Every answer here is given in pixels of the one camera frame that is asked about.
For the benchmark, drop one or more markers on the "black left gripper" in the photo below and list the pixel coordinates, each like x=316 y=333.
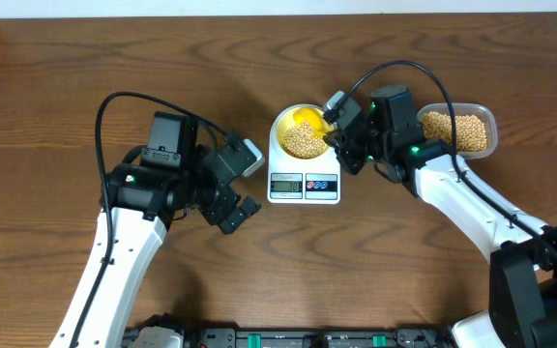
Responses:
x=217 y=210

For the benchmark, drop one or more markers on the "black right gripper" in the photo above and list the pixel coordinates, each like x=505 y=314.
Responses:
x=343 y=150

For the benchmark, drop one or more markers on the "yellow measuring scoop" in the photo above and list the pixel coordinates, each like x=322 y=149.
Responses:
x=313 y=117

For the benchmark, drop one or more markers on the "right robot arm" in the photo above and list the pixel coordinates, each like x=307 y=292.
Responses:
x=521 y=250

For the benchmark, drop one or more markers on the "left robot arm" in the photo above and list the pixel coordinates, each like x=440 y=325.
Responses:
x=153 y=186

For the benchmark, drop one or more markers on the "white digital kitchen scale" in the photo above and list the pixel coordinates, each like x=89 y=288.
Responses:
x=293 y=180

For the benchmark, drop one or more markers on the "soybeans in bowl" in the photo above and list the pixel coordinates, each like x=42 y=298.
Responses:
x=300 y=142

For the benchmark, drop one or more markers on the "yellow plastic bowl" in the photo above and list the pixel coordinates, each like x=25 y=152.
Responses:
x=286 y=121

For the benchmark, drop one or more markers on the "soybeans in container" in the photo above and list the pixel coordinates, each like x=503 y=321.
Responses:
x=470 y=130

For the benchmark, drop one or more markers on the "clear plastic container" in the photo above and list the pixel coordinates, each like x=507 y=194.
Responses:
x=461 y=109

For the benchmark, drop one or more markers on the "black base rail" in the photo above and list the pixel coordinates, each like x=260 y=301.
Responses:
x=169 y=331

